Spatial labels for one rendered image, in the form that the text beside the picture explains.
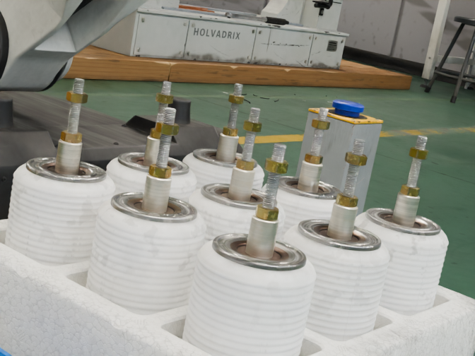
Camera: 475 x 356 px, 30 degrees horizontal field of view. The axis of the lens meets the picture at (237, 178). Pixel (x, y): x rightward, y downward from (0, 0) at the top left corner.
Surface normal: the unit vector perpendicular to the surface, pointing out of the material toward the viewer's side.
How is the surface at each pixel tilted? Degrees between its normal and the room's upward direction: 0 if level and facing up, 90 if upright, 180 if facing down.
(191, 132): 45
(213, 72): 90
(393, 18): 90
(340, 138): 90
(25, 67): 130
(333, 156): 90
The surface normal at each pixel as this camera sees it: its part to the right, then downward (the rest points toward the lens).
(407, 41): -0.62, 0.06
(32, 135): 0.66, -0.48
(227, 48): 0.76, 0.28
